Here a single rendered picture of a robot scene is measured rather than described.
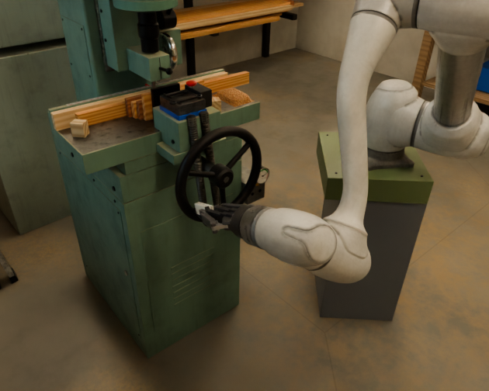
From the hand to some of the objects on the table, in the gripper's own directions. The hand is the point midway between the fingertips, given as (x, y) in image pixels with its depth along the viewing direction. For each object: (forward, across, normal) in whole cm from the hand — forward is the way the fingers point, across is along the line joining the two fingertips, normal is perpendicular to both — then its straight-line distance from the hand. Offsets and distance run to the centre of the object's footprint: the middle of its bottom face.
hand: (204, 209), depth 114 cm
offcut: (+30, +15, -23) cm, 41 cm away
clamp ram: (+24, -10, -21) cm, 34 cm away
